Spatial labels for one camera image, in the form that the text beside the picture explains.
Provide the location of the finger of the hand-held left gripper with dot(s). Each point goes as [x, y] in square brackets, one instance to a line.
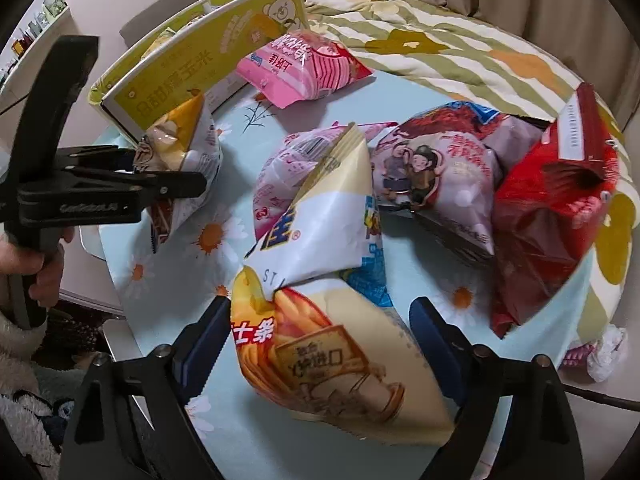
[170, 185]
[95, 157]

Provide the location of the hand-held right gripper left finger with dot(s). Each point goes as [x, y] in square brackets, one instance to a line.
[204, 355]

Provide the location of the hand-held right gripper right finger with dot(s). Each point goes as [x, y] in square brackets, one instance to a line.
[434, 355]

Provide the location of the cartoon man snack bag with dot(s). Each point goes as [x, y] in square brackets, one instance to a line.
[185, 150]

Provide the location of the fries print snack bag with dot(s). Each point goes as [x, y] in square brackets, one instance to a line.
[325, 355]

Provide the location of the yellow-green cardboard box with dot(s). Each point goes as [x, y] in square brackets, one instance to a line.
[185, 75]

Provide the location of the person's left hand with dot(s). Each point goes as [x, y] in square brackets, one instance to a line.
[42, 277]

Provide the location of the daisy print tablecloth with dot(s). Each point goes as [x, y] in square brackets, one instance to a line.
[210, 240]

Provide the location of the white pink-print snack bag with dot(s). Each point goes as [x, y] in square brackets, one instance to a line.
[285, 170]

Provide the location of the shelf with glass jars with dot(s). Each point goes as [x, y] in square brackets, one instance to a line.
[35, 30]

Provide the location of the white blue-print snack bag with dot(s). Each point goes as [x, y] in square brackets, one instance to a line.
[330, 220]

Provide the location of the white plastic bag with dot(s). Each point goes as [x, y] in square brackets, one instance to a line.
[607, 352]

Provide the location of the red snack bag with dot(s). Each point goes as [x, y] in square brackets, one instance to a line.
[545, 220]

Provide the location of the lilac cartoon figure snack bag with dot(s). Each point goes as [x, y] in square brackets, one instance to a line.
[440, 180]

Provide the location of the pink snack bag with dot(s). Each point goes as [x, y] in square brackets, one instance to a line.
[300, 67]

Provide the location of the fluffy white patterned clothing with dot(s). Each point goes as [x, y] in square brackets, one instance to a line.
[30, 410]

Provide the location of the striped floral blanket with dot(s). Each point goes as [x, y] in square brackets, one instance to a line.
[450, 45]

